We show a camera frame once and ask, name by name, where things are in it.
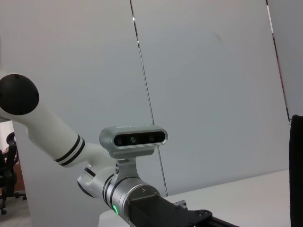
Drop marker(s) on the silver left wrist depth camera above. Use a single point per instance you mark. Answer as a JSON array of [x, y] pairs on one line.
[[132, 140]]

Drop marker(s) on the black office chair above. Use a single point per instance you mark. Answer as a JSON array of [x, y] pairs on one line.
[[9, 163]]

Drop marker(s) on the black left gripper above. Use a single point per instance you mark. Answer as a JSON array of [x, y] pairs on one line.
[[151, 212]]

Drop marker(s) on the white and silver left robot arm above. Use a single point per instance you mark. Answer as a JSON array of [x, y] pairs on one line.
[[47, 132]]

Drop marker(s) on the brown wooden cabinet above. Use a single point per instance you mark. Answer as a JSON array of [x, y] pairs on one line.
[[19, 179]]

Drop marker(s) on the silver plug on left gripper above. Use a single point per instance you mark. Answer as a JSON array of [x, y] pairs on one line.
[[181, 204]]

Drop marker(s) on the silver left camera mount bracket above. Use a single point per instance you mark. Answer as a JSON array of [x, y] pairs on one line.
[[127, 171]]

